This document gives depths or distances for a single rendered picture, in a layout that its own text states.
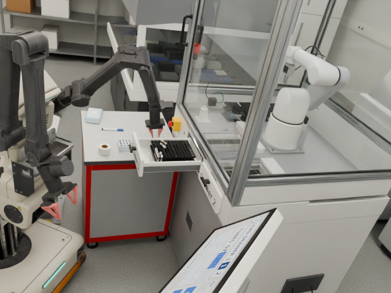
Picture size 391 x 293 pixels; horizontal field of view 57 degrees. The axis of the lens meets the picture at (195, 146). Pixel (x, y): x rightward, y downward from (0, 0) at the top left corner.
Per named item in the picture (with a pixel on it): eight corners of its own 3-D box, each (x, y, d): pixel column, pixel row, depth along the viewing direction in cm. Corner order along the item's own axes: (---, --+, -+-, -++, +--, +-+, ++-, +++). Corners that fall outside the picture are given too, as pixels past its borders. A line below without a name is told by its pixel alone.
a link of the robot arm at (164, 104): (150, 92, 180) (152, 107, 177) (173, 90, 182) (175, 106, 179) (150, 103, 191) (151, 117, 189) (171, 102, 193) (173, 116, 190)
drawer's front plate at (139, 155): (139, 177, 188) (141, 160, 182) (131, 147, 211) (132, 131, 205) (142, 177, 189) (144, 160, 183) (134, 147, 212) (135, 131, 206)
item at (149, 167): (142, 172, 189) (143, 163, 186) (134, 146, 210) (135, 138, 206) (212, 170, 202) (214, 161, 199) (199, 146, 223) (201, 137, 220)
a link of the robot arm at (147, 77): (133, 46, 144) (135, 70, 141) (148, 45, 144) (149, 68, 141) (149, 95, 185) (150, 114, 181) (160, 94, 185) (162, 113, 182)
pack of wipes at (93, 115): (99, 124, 239) (99, 118, 237) (84, 122, 237) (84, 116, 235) (102, 114, 252) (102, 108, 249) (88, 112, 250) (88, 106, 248)
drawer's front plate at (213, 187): (215, 214, 174) (220, 196, 168) (198, 177, 197) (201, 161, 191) (219, 213, 174) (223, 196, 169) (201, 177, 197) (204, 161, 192)
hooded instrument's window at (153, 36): (132, 87, 263) (137, 24, 240) (108, 22, 405) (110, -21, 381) (268, 93, 301) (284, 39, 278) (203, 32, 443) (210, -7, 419)
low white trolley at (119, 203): (83, 254, 240) (84, 161, 202) (80, 194, 290) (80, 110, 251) (167, 245, 260) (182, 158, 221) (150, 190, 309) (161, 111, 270)
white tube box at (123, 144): (118, 152, 215) (118, 146, 213) (116, 144, 222) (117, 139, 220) (139, 151, 220) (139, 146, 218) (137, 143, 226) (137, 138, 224)
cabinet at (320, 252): (195, 331, 208) (224, 231, 167) (158, 210, 290) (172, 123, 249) (330, 304, 240) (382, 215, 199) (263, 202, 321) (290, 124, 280)
